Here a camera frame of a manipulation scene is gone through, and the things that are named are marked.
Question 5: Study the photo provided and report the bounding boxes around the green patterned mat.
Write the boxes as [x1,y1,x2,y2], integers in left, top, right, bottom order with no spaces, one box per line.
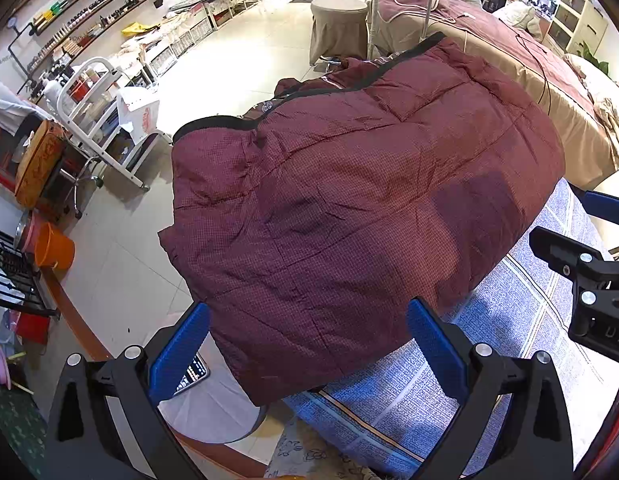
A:
[0,385,45,480]

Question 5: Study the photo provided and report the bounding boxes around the wall shelves with bottles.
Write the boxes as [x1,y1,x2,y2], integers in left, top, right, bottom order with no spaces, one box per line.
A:
[9,0,165,91]

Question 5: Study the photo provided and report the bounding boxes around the beige padded cloth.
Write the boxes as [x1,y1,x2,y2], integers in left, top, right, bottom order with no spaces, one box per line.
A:
[493,2,544,42]

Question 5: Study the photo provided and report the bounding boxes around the massage bed maroon cover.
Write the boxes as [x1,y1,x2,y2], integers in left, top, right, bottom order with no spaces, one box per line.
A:
[367,0,617,186]

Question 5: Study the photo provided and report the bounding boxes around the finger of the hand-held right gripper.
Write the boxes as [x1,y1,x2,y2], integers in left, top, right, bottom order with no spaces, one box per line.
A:
[569,185,619,228]
[529,226,617,288]

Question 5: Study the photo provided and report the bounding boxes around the round white covered stool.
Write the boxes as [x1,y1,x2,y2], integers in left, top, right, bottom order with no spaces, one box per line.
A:
[159,332,270,446]

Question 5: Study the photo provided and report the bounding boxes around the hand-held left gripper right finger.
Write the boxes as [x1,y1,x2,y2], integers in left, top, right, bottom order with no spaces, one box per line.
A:
[407,297,575,480]

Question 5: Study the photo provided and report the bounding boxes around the green potted plant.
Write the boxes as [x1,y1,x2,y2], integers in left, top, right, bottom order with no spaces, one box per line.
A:
[577,42,610,76]

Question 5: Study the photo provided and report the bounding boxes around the white low display cabinet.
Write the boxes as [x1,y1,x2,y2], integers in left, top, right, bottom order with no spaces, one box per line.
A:
[122,0,255,76]

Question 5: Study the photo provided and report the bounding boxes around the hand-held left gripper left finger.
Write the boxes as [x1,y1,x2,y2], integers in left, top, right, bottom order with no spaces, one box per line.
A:
[42,301,212,480]

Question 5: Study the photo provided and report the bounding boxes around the black cable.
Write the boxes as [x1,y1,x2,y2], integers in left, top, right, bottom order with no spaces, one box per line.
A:
[494,17,553,116]

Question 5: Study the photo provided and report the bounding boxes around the white cloth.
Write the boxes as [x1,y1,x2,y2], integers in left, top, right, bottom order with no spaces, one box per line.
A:
[0,75,40,136]

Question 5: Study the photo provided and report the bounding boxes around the cream drawer cabinet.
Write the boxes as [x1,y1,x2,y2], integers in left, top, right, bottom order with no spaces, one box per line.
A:
[547,0,610,56]

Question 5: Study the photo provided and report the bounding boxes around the blue striped blanket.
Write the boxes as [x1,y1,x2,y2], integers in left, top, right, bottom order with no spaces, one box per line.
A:
[284,177,619,480]

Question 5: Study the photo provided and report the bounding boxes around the black metal rack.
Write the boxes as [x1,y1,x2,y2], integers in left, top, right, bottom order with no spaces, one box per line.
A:
[0,225,60,318]

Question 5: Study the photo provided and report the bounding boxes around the pink basin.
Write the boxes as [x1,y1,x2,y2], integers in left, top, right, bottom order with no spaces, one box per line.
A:
[14,210,50,256]

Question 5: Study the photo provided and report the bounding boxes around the crumpled beige quilt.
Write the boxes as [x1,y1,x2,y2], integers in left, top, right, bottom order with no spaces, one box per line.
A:
[564,52,619,171]

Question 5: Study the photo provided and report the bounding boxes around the white red print plastic bag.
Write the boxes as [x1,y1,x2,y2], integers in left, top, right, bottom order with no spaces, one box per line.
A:
[116,87,160,143]

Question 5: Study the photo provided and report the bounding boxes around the beige covered round stool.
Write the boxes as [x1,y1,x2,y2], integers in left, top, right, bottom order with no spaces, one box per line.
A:
[309,0,370,66]

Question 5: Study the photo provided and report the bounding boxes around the maroon quilted jacket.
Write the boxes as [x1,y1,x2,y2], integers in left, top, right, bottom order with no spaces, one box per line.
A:
[158,31,565,407]

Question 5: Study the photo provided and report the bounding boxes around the orange printed bag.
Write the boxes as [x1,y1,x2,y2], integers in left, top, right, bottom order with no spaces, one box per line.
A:
[14,120,67,208]

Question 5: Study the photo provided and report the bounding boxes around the chrome chair base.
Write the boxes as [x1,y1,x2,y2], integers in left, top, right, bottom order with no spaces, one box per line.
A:
[59,160,107,221]

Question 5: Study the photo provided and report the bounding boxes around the orange plastic bucket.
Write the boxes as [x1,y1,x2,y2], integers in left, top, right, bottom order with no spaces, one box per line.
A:
[34,222,76,271]

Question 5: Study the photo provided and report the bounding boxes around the red box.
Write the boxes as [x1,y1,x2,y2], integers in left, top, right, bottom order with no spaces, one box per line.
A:
[16,312,50,346]

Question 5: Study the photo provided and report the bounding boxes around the white cord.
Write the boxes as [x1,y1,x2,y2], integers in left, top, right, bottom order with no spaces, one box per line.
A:
[392,0,473,28]

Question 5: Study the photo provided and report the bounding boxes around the beige flower outline mat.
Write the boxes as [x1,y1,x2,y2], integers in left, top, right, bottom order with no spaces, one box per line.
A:
[263,417,405,480]

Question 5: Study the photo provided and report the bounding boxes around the white metal trolley cart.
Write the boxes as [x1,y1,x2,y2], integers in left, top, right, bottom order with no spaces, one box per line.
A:
[56,57,172,192]

